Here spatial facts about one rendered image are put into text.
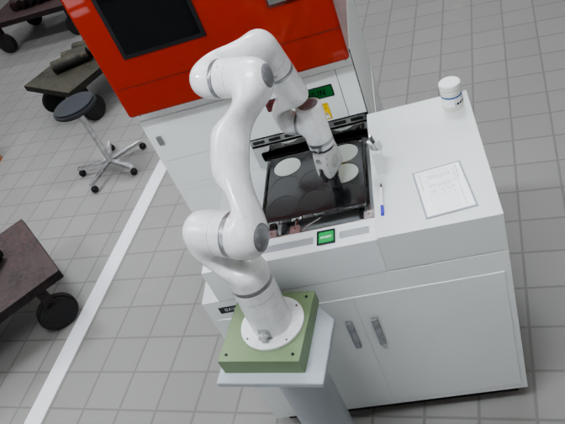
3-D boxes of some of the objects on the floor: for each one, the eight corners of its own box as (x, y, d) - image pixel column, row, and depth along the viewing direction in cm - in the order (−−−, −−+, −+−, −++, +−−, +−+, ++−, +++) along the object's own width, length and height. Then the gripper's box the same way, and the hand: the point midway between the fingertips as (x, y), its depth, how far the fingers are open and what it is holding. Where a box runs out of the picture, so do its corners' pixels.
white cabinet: (288, 307, 301) (224, 182, 249) (496, 271, 276) (472, 124, 225) (282, 431, 254) (200, 310, 202) (530, 402, 229) (509, 254, 178)
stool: (102, 148, 477) (62, 87, 442) (158, 145, 453) (120, 80, 417) (66, 194, 445) (20, 132, 410) (124, 193, 421) (80, 127, 385)
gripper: (320, 128, 206) (335, 170, 217) (301, 157, 198) (317, 199, 209) (340, 129, 202) (355, 172, 213) (321, 159, 193) (337, 202, 205)
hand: (335, 181), depth 210 cm, fingers closed
